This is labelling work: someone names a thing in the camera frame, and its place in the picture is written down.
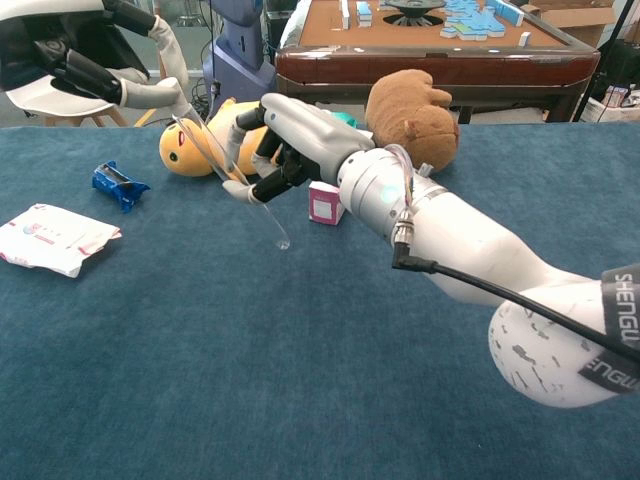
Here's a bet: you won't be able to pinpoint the right grey five-finger robot hand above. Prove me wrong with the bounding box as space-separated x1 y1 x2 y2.
222 92 376 205

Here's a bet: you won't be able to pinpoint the left grey five-finger robot hand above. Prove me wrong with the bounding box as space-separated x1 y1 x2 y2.
0 0 190 110

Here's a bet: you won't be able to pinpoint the clear glass test tube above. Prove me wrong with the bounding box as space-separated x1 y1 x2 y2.
171 113 292 251

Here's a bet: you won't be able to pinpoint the purple grey robot base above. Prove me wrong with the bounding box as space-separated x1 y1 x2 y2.
202 0 278 109

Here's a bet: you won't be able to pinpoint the white shell chair wooden legs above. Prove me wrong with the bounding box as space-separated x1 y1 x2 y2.
4 74 131 128

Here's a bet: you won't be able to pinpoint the pink white carton box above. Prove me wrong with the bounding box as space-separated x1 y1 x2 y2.
308 180 347 227

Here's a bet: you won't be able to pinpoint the brown capybara plush toy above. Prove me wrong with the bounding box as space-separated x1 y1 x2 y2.
364 68 461 174

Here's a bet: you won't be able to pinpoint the yellow duck plush toy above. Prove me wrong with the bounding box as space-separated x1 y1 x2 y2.
158 97 281 179

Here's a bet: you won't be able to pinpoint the blue cookie snack packet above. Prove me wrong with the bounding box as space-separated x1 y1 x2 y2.
91 160 152 215

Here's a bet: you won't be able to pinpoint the brown mahjong table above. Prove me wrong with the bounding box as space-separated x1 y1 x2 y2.
274 0 602 125

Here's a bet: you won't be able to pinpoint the black mahjong table centre dial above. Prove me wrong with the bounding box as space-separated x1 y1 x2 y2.
378 0 448 26

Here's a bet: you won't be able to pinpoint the scattered blue mahjong tile pile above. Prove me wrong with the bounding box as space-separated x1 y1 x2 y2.
439 0 506 41

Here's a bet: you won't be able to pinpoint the white red crumpled snack bag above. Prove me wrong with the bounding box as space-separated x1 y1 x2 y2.
0 202 124 280

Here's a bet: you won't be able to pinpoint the long row of mahjong tiles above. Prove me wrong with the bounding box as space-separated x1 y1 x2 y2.
487 0 525 27

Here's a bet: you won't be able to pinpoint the blue felt table cloth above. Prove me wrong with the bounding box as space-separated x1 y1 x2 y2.
0 122 640 480

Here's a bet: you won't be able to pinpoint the black tripod leg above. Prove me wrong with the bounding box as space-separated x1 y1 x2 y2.
572 0 632 123

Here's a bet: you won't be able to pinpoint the brown cardboard box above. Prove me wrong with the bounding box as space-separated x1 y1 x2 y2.
519 0 617 50

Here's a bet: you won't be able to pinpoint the white printed carton box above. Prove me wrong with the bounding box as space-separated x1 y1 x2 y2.
582 84 640 124

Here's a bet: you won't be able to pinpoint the black equipment case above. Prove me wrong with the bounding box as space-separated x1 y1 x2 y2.
589 38 640 101

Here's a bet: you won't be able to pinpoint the black hanging cable with plug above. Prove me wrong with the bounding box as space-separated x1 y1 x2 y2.
207 0 223 126

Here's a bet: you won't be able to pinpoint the black floor cable bundle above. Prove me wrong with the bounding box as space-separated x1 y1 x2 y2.
187 79 221 126

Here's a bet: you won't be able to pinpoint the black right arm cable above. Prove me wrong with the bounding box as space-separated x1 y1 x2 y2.
391 209 640 361

